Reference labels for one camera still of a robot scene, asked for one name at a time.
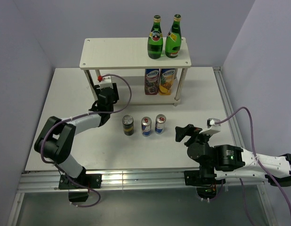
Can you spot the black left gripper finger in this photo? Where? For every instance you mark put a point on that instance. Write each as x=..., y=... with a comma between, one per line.
x=115, y=91
x=97, y=90

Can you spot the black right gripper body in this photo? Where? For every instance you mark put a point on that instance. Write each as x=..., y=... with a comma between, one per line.
x=200, y=138

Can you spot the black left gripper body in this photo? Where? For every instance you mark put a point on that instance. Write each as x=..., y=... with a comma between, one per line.
x=111, y=108

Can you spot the black can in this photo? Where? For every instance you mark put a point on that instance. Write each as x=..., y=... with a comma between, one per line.
x=128, y=125

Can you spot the green glass bottle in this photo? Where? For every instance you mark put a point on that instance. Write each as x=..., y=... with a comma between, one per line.
x=173, y=40
x=155, y=39

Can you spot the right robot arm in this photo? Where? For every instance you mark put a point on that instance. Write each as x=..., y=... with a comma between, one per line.
x=221, y=163

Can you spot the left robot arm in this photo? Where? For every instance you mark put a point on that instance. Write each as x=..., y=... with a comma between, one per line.
x=55, y=140

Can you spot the white two-tier shelf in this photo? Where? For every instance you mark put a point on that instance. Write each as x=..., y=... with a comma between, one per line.
x=125, y=60

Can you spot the blue silver can right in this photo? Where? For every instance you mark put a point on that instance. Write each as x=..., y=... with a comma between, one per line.
x=160, y=123

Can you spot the blue silver can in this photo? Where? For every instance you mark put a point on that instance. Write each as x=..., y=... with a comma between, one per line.
x=146, y=126
x=160, y=123

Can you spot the purple grape juice carton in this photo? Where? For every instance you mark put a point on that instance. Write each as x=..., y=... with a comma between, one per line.
x=151, y=81

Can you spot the blue silver can left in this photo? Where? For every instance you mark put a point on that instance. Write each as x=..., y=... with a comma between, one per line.
x=146, y=126

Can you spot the yellow pineapple juice carton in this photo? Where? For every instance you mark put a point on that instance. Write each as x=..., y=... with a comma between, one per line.
x=166, y=81

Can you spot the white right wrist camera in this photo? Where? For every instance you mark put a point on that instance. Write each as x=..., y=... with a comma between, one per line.
x=213, y=127

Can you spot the aluminium front rail frame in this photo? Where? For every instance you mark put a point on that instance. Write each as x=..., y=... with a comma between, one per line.
x=48, y=181

